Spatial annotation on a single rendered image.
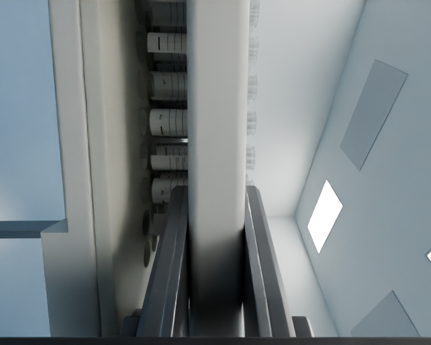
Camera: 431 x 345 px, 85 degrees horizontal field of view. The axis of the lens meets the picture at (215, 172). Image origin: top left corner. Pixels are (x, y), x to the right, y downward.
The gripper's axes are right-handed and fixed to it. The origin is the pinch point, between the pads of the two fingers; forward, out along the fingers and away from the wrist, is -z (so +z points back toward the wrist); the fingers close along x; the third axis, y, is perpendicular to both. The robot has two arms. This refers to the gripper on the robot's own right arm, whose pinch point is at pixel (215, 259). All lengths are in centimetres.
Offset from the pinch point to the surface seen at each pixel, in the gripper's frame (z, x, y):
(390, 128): -213, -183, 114
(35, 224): -40, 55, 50
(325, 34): -344, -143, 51
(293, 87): -341, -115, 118
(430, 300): -79, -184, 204
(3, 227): -39, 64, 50
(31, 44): -144, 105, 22
